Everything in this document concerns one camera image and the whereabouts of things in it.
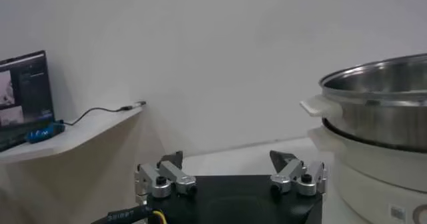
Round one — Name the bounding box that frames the blue handheld device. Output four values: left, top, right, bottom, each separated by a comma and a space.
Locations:
25, 120, 66, 145

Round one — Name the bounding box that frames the stainless steel steamer basket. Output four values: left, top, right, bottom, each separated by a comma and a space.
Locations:
299, 53, 427, 153

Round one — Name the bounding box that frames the black laptop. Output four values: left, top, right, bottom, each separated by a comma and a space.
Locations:
0, 50, 56, 153

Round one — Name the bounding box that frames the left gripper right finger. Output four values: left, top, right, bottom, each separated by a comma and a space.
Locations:
269, 150, 328, 198

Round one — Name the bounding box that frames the white electric cooker base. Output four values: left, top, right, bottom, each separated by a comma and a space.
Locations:
306, 125, 427, 224

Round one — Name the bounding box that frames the white side desk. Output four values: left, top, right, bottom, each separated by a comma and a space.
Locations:
0, 103, 147, 166

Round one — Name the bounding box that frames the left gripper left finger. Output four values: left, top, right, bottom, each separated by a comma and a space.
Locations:
134, 150, 198, 206

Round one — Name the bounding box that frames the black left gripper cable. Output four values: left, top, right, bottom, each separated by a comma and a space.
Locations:
89, 205, 168, 224

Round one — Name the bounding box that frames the black adapter cable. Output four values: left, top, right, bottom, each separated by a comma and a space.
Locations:
63, 101, 147, 127

